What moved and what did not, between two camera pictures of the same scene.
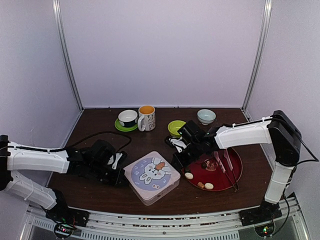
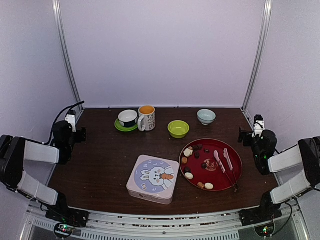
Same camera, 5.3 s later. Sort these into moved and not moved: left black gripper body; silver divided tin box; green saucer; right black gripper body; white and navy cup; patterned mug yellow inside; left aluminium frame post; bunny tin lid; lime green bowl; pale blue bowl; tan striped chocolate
Moved: left black gripper body; right black gripper body; bunny tin lid; silver divided tin box
Not moved: left aluminium frame post; white and navy cup; pale blue bowl; patterned mug yellow inside; lime green bowl; green saucer; tan striped chocolate
